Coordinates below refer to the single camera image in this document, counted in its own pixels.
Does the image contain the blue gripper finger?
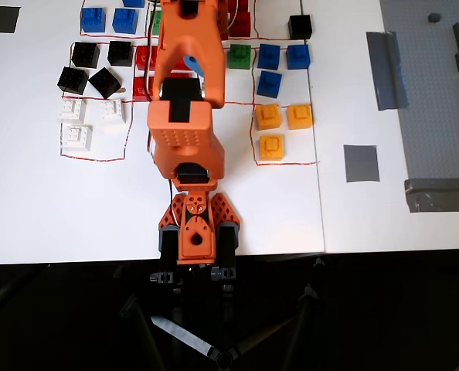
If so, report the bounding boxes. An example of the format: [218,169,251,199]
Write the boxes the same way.
[182,55,206,80]

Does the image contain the grey black table clamp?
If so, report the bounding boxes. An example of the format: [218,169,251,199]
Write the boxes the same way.
[209,222,241,283]
[148,226,182,285]

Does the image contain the black stand hub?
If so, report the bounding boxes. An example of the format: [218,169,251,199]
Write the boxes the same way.
[213,347,236,370]

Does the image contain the black toy brick block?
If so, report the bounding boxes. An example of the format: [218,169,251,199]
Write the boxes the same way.
[56,66,90,96]
[287,14,314,41]
[107,39,134,68]
[70,41,101,70]
[87,66,123,100]

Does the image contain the green toy brick block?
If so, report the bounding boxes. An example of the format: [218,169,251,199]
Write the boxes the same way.
[227,43,253,70]
[150,9,163,36]

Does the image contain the grey square tape marker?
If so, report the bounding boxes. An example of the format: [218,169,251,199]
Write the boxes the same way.
[343,144,381,184]

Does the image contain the white toy brick block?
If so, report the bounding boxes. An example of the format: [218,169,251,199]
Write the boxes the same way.
[60,123,94,152]
[56,97,87,122]
[97,98,127,125]

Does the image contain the grey studded baseplate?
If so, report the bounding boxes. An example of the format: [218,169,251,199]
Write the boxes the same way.
[379,0,459,182]

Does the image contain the long grey tape strip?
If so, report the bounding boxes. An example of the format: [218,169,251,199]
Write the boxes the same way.
[365,30,410,112]

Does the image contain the grey taped stand leg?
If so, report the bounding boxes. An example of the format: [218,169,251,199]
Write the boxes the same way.
[150,315,219,362]

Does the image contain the arm wire bundle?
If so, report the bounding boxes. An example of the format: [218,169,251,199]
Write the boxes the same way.
[144,0,165,102]

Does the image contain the yellow toy brick block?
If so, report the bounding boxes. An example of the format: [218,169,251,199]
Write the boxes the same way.
[258,134,285,162]
[254,103,283,131]
[286,102,315,131]

